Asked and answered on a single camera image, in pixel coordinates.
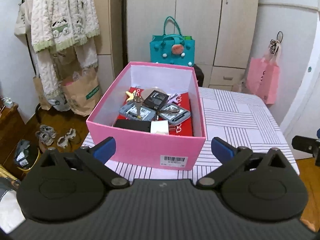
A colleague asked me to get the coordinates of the gold star hair clip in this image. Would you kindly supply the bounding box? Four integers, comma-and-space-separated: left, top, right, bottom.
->
125, 90, 136, 102

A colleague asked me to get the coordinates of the pink cardboard box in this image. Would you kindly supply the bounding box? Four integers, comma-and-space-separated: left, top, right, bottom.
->
86, 62, 206, 170

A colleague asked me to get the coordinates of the yellow bin with black bag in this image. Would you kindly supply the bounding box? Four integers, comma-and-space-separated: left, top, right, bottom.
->
14, 139, 41, 172

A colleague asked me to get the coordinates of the red patterned envelope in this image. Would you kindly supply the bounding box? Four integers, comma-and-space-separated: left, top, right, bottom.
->
116, 87, 194, 137

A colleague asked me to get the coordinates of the cream knitted cardigan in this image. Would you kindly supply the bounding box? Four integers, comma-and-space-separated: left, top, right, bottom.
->
31, 0, 100, 100

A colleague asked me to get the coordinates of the pink square compact case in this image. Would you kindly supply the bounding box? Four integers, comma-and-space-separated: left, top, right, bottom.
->
140, 87, 166, 100

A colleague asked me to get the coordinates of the black battery pack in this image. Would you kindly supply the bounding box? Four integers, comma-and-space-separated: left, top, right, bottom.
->
143, 90, 169, 111

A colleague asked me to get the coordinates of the grey sneaker pair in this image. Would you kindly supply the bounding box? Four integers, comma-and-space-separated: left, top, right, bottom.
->
35, 124, 57, 146

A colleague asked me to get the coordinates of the grey pocket router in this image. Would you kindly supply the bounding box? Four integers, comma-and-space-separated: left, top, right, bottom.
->
159, 103, 191, 126
119, 103, 156, 121

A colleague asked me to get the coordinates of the pink paper gift bag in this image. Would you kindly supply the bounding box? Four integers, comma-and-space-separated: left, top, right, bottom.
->
246, 40, 281, 105

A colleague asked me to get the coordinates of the teal felt handbag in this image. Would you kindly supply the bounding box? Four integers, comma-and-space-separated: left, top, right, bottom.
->
150, 16, 195, 67

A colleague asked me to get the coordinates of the brown slipper pair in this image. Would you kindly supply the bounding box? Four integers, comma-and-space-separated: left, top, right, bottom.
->
57, 128, 79, 150

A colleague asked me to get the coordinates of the white small card box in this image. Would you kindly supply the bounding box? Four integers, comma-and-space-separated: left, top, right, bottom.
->
150, 120, 169, 135

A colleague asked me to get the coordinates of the grey pocket router open back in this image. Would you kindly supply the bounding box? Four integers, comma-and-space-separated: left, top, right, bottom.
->
119, 103, 156, 121

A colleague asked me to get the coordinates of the black suitcase under handbag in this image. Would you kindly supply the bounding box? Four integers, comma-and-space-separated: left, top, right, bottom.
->
193, 64, 204, 87

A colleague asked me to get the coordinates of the brown paper shopping bag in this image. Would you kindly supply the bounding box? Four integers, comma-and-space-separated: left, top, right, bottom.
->
61, 68, 102, 116

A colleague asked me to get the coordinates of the white wardrobe cabinet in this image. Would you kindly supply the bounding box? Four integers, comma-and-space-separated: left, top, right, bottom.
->
94, 0, 258, 90

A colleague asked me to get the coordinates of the wooden side cabinet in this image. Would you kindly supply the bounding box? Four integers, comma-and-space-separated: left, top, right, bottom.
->
1, 103, 25, 165

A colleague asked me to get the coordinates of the silver key bunch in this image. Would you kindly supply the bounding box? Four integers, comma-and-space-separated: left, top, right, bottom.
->
133, 91, 144, 119

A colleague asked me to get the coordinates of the black rectangular battery cover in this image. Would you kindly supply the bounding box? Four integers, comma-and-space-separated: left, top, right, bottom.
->
113, 119, 151, 133

